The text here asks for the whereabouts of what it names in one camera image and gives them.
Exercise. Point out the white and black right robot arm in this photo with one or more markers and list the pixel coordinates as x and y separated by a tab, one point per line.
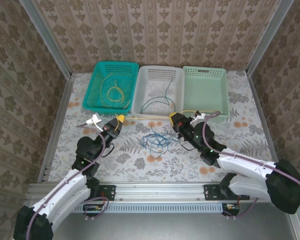
247	170

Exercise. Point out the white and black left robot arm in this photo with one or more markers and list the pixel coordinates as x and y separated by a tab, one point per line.
65	195

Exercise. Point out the mint green plastic basket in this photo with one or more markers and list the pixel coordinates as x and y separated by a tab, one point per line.
205	92

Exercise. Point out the white plastic basket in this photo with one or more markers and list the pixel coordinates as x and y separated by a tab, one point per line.
155	82

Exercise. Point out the teal plastic basket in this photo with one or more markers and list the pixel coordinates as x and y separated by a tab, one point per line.
95	75

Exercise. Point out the floral tablecloth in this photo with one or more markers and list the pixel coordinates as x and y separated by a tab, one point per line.
140	170

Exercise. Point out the grey metal front panel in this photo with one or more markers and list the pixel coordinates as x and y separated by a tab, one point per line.
152	227

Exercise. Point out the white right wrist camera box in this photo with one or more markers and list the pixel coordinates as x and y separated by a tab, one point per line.
202	115

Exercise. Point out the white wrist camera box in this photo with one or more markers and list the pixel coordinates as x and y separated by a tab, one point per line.
95	120
202	115

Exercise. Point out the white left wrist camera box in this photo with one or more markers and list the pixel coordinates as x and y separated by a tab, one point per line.
95	120

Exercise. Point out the aluminium table edge rail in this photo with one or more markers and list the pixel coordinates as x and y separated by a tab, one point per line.
262	115
57	125

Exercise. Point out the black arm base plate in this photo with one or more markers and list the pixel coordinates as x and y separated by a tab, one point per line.
210	191
107	191

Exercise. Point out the aluminium mounting rail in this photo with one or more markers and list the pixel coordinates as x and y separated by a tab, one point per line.
160	191

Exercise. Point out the aluminium frame post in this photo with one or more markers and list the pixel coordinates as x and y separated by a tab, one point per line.
267	37
45	35

